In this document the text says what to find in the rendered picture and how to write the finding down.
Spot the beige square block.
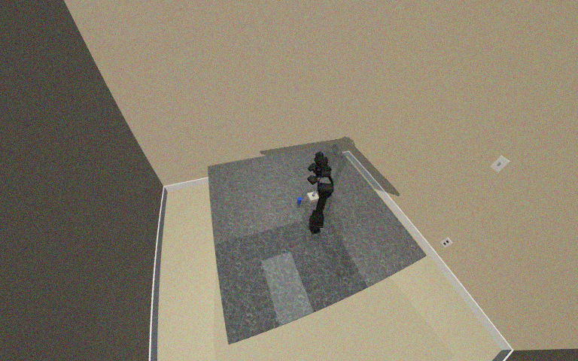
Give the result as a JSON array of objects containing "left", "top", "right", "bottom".
[{"left": 307, "top": 191, "right": 319, "bottom": 203}]

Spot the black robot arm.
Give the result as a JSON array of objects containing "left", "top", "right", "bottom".
[{"left": 308, "top": 151, "right": 333, "bottom": 235}]

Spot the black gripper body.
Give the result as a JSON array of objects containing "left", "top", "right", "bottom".
[{"left": 308, "top": 165, "right": 331, "bottom": 185}]

